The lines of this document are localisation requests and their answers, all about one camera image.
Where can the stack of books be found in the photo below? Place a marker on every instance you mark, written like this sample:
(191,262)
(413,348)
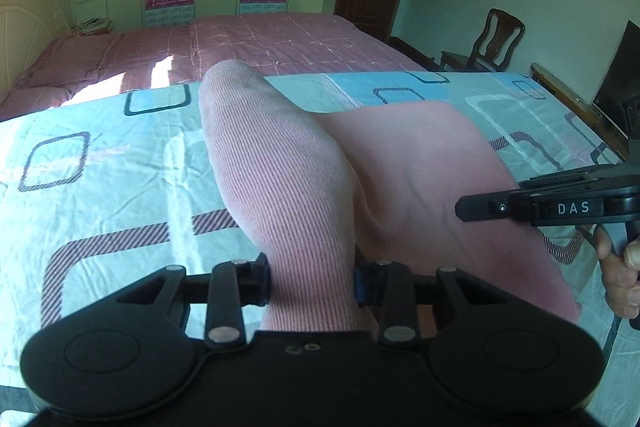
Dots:
(92,26)

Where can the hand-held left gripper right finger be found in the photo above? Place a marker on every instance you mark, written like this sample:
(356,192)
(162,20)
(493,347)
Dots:
(361,284)

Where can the pink ribbed shirt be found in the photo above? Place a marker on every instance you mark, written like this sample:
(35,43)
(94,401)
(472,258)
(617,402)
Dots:
(300,187)

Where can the brown wooden footboard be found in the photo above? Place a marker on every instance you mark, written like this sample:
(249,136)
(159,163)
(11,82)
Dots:
(575,107)

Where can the cream round headboard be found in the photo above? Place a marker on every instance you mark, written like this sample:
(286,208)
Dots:
(25,22)

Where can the person's right hand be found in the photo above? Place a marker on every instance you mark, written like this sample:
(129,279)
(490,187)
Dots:
(622,287)

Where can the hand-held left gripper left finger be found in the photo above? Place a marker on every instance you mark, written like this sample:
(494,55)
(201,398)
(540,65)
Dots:
(260,284)

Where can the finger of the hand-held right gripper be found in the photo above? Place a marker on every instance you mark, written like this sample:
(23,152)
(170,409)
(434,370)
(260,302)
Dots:
(565,181)
(492,207)

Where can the light blue patterned bed sheet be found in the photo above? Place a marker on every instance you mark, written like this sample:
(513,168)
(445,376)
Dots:
(100,187)

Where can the pink checked bed cover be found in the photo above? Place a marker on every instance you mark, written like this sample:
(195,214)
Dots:
(240,42)

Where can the black flat television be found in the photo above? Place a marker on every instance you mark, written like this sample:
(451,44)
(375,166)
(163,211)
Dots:
(620,82)

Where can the dark wooden chair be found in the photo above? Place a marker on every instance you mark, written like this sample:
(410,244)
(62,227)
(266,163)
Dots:
(495,37)

